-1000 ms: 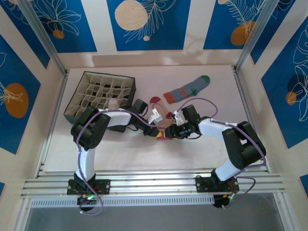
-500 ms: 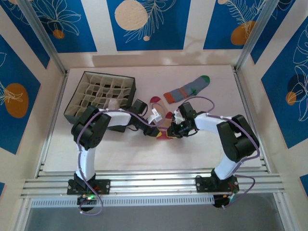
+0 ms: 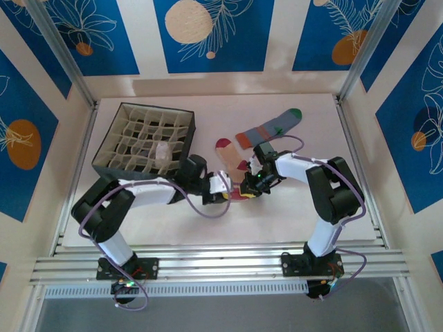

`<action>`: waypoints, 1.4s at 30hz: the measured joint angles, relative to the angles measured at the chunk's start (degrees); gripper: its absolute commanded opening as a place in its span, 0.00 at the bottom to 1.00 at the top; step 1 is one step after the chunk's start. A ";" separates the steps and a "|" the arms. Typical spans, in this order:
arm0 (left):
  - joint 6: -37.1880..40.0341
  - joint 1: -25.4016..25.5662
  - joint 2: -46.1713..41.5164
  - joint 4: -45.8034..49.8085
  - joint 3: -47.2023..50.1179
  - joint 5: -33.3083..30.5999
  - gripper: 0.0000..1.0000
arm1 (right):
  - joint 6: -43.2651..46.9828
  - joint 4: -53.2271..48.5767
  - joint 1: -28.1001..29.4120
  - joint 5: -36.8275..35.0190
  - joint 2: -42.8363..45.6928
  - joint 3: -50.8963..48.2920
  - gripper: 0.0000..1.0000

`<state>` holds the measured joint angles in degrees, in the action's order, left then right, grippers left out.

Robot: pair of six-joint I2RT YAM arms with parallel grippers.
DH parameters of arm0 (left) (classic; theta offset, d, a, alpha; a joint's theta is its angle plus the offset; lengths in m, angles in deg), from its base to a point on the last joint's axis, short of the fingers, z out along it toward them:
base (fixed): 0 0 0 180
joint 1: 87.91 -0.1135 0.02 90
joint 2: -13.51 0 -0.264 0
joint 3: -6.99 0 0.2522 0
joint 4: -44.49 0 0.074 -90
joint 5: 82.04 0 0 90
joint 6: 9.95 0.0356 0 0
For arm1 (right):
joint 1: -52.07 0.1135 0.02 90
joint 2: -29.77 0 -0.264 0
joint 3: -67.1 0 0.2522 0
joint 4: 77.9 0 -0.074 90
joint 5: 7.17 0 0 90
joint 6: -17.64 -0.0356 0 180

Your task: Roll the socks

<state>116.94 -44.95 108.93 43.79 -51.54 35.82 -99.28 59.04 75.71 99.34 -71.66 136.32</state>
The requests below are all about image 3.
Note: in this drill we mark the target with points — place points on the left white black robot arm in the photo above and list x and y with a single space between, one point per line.
152 195

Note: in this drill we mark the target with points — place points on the maroon and beige sock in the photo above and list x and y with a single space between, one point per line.
228 154

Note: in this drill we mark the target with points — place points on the long aluminium mounting rail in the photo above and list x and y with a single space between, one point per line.
221 266

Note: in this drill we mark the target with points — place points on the dark grey divided organizer box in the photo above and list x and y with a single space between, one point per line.
110 169

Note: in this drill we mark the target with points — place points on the grey blue sock orange cuff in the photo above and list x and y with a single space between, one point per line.
273 124

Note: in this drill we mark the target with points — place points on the aluminium table side rail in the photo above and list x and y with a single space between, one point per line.
85 138
350 138

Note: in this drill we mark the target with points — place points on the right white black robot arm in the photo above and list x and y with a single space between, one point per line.
294 166

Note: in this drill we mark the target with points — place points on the pale pink white sock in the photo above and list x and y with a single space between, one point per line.
162 154

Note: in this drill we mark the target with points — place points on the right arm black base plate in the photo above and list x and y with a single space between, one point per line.
289 266

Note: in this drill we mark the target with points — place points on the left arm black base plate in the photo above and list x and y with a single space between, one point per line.
150 268

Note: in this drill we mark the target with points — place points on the aluminium frame post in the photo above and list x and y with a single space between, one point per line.
371 38
55 38

